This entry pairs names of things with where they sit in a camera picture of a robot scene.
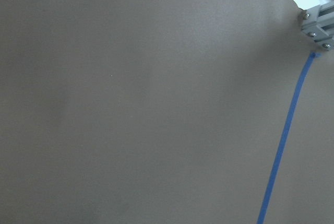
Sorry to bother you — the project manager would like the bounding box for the aluminium bracket at edge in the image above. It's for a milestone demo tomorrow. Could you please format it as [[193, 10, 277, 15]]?
[[301, 1, 333, 51]]

